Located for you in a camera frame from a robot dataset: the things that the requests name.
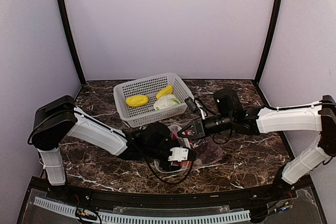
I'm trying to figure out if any clear zip top bag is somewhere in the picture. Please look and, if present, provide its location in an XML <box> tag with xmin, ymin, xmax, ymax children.
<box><xmin>154</xmin><ymin>124</ymin><xmax>223</xmax><ymax>174</ymax></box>

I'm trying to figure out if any red fake food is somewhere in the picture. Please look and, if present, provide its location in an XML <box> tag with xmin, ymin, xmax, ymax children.
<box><xmin>178</xmin><ymin>161</ymin><xmax>192</xmax><ymax>169</ymax></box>

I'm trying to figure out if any white fake cauliflower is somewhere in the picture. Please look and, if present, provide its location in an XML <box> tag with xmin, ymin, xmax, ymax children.
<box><xmin>153</xmin><ymin>94</ymin><xmax>181</xmax><ymax>111</ymax></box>

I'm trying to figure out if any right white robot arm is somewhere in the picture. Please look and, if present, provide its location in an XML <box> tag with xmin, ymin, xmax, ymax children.
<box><xmin>178</xmin><ymin>89</ymin><xmax>335</xmax><ymax>200</ymax></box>

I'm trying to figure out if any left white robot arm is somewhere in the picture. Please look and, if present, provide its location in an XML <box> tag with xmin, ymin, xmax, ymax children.
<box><xmin>27</xmin><ymin>95</ymin><xmax>188</xmax><ymax>201</ymax></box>

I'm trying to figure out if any white perforated plastic basket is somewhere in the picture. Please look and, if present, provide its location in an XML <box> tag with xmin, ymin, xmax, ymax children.
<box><xmin>113</xmin><ymin>72</ymin><xmax>194</xmax><ymax>128</ymax></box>

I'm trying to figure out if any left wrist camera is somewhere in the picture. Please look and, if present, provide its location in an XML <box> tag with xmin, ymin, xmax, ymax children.
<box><xmin>168</xmin><ymin>146</ymin><xmax>197</xmax><ymax>162</ymax></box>

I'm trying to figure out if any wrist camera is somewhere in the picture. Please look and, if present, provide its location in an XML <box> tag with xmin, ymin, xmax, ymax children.
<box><xmin>184</xmin><ymin>97</ymin><xmax>208</xmax><ymax>118</ymax></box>
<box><xmin>168</xmin><ymin>146</ymin><xmax>197</xmax><ymax>162</ymax></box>

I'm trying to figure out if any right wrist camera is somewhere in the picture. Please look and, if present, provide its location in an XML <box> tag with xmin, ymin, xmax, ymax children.
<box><xmin>184</xmin><ymin>97</ymin><xmax>208</xmax><ymax>118</ymax></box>

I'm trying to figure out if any black front rail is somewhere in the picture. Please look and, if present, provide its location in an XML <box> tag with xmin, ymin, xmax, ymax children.
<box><xmin>29</xmin><ymin>177</ymin><xmax>289</xmax><ymax>209</ymax></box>

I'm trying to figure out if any white slotted cable duct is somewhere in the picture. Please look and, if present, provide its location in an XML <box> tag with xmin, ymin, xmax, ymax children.
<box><xmin>34</xmin><ymin>197</ymin><xmax>250</xmax><ymax>223</ymax></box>

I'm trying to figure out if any right black frame post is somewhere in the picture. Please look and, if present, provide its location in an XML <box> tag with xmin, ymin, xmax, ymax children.
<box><xmin>254</xmin><ymin>0</ymin><xmax>281</xmax><ymax>86</ymax></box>

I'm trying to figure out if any black frame post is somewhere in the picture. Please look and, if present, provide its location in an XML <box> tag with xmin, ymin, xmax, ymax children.
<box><xmin>57</xmin><ymin>0</ymin><xmax>86</xmax><ymax>86</ymax></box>
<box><xmin>254</xmin><ymin>0</ymin><xmax>281</xmax><ymax>86</ymax></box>

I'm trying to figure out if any left black frame post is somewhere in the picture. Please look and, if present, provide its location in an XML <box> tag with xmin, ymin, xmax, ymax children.
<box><xmin>57</xmin><ymin>0</ymin><xmax>86</xmax><ymax>86</ymax></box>

